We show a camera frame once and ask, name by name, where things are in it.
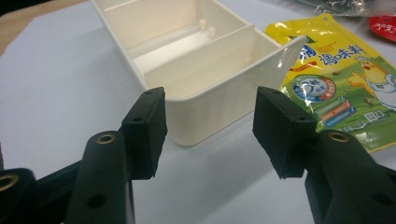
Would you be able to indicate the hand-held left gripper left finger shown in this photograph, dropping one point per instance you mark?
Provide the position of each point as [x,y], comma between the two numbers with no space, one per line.
[102,174]

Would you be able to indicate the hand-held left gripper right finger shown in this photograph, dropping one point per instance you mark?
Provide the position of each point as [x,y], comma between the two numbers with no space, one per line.
[342,174]

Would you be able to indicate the white divided plastic box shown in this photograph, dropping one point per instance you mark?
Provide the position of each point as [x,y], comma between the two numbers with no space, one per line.
[202,119]

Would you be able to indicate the red packet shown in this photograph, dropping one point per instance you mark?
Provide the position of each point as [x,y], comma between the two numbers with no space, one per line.
[384,28]

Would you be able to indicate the clear bag of dried seaweed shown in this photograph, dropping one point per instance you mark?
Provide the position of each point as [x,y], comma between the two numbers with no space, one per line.
[342,7]

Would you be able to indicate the yellow seasoning packet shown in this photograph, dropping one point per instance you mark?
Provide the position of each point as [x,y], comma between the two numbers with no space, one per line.
[342,62]

